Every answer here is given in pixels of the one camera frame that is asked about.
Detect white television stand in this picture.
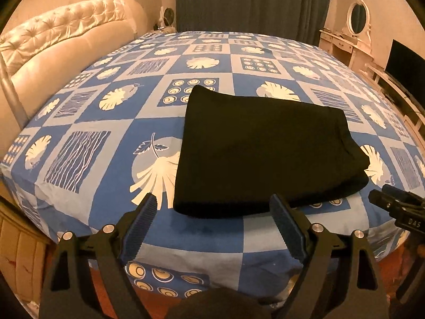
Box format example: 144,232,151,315
364,62,425,131

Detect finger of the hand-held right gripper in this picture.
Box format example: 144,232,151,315
382,184,425,207
368,189,403,220

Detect oval white-framed mirror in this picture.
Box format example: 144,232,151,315
347,0,372,39

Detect black television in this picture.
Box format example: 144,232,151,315
384,39,425,99

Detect grey metal pole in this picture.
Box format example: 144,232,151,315
0,53,28,131

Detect black pants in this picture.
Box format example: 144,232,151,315
173,85,370,220

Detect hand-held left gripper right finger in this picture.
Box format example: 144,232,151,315
269,193,390,319

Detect white dressing table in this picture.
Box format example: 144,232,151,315
318,28,375,71

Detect dark green curtain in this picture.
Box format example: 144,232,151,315
175,0,334,46

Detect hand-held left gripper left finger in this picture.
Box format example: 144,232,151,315
39,193,159,319

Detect cream tufted headboard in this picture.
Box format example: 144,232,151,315
0,0,148,131

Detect blue leaf-print bed sheet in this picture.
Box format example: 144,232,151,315
0,31,425,300

